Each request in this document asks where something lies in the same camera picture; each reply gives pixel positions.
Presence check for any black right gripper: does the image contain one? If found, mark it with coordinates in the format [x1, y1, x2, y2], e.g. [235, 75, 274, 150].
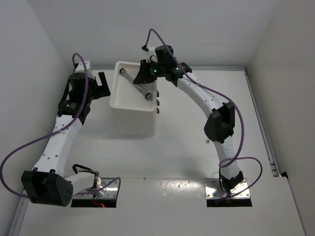
[134, 59, 165, 84]

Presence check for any large silver ratchet wrench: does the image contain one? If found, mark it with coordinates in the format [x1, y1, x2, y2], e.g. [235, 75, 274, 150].
[119, 68, 153, 101]

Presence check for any white drawer cabinet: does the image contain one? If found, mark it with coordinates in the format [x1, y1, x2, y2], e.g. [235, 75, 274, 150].
[109, 61, 157, 137]

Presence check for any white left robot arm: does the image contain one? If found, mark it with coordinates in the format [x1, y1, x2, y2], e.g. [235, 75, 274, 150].
[21, 72, 111, 207]

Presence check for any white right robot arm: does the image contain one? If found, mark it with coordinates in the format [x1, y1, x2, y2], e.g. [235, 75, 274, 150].
[133, 45, 244, 192]

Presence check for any aluminium frame rail back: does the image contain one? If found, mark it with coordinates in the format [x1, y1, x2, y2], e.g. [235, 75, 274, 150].
[93, 66, 246, 71]

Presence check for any aluminium frame rail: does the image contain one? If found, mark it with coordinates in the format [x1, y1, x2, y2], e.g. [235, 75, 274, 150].
[244, 69, 281, 177]
[8, 198, 29, 236]
[93, 66, 246, 71]

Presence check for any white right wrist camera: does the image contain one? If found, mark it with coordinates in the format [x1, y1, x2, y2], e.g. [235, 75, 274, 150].
[142, 45, 158, 62]

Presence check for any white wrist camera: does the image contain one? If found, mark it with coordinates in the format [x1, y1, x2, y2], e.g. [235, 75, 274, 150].
[74, 60, 94, 78]
[142, 45, 158, 62]

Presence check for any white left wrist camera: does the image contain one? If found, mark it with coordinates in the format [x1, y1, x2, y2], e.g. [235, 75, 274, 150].
[74, 60, 94, 78]

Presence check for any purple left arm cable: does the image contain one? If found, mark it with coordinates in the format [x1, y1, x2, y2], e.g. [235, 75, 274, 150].
[0, 53, 121, 199]

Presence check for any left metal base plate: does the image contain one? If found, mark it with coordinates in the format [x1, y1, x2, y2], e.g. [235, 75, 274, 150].
[73, 177, 121, 201]

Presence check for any metal base plate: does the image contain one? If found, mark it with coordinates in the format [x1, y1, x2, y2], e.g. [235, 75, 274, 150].
[204, 178, 252, 199]
[73, 177, 121, 201]

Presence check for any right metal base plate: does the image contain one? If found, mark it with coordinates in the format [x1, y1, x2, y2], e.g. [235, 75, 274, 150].
[204, 178, 252, 199]

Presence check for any aluminium frame rail right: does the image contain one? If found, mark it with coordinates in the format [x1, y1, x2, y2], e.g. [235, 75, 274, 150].
[244, 69, 281, 177]

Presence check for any aluminium frame rail left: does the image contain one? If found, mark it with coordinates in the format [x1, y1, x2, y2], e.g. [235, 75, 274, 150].
[8, 198, 29, 236]

